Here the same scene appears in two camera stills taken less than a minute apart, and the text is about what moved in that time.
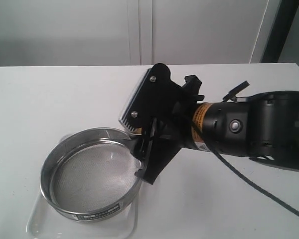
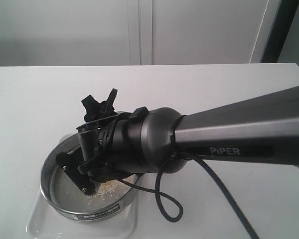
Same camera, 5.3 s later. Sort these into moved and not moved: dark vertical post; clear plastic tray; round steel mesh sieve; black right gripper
Moved: black right gripper
Not moved: clear plastic tray; dark vertical post; round steel mesh sieve
